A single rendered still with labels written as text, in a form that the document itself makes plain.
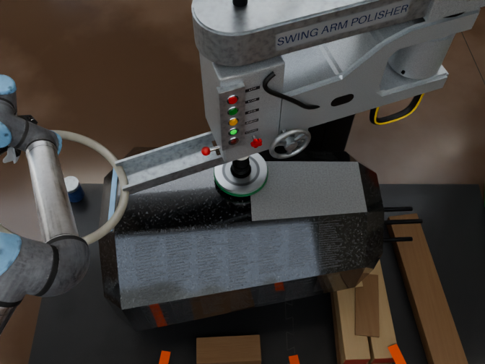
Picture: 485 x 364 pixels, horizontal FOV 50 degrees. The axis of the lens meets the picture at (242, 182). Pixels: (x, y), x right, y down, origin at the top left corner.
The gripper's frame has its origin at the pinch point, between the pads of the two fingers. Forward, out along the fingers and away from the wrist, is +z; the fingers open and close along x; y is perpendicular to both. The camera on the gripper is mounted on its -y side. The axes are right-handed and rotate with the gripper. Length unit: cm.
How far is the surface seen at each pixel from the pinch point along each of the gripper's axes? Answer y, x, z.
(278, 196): -65, 76, -2
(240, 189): -55, 64, -2
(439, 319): -111, 167, 44
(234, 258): -40, 80, 15
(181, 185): -45, 44, 9
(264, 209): -57, 76, 0
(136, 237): -19, 47, 18
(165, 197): -37, 44, 11
